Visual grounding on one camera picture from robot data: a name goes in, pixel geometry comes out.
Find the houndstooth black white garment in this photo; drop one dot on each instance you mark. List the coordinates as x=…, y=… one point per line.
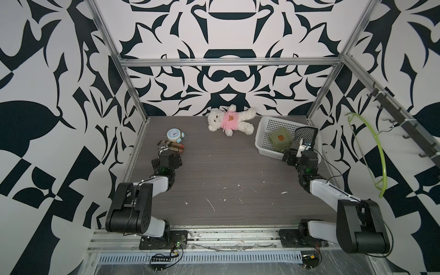
x=304, y=136

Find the green plastic hanger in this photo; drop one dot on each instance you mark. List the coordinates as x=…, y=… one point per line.
x=377, y=169

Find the plaid beige pouch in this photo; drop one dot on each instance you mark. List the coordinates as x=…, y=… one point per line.
x=165, y=145

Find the white teddy bear pink shirt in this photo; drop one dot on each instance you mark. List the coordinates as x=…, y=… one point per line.
x=231, y=120

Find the aluminium frame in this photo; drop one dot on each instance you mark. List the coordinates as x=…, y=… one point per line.
x=312, y=58

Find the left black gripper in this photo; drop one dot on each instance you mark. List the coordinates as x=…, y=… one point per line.
x=156, y=164

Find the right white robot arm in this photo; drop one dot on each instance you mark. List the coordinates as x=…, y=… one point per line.
x=359, y=226

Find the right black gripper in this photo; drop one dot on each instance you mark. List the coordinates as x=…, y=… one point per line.
x=288, y=153

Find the white slotted cable duct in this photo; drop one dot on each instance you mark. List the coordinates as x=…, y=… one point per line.
x=241, y=257

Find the black wall hook rail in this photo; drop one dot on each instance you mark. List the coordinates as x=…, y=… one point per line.
x=413, y=128

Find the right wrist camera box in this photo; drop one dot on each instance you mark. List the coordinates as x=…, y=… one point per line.
x=304, y=145

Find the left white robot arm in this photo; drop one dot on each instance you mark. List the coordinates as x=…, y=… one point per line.
x=131, y=210

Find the white plastic basket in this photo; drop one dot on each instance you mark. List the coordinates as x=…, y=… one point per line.
x=270, y=124

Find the small blue alarm clock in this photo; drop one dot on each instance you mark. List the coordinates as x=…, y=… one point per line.
x=176, y=135

